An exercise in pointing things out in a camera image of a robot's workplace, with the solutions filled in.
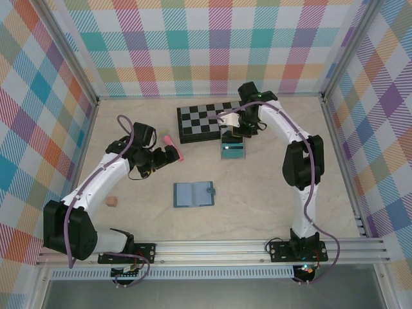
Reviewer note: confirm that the pink marker pen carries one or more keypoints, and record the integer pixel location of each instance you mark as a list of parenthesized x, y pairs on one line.
[(168, 140)]

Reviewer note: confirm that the teal leather card wallet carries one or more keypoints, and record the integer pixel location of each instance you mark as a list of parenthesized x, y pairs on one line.
[(193, 194)]

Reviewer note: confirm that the aluminium frame post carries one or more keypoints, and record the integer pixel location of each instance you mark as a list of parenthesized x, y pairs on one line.
[(347, 48), (71, 51)]

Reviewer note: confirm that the black and grey chessboard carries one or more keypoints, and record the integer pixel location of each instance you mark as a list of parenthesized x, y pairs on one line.
[(196, 119)]

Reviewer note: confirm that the circuit board with lit LEDs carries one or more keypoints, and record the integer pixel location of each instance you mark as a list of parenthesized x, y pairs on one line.
[(307, 269)]

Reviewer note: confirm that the aluminium mounting rail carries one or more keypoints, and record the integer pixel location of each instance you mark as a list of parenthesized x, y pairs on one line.
[(209, 249)]

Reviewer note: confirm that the clear acrylic card stand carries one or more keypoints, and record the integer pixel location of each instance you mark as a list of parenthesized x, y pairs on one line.
[(245, 148)]

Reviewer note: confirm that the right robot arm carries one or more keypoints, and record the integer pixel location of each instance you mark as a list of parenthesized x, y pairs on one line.
[(302, 164)]

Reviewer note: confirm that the grey metal panel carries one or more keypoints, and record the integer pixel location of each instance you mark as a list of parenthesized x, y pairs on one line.
[(209, 294)]

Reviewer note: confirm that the plain teal card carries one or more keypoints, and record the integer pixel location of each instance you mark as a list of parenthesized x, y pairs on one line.
[(233, 155)]

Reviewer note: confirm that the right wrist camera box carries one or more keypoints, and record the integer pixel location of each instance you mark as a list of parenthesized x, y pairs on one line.
[(229, 119)]

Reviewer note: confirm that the teal card with black stripe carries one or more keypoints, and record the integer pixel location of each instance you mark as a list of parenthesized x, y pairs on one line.
[(235, 147)]

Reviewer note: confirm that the aluminium frame rail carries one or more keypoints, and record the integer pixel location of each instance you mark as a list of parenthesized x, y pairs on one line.
[(78, 170), (342, 161)]

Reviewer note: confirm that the small wooden block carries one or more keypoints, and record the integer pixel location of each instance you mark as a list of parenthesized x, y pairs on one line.
[(112, 201)]

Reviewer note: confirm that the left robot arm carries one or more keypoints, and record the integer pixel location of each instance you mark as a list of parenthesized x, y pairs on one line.
[(71, 231)]

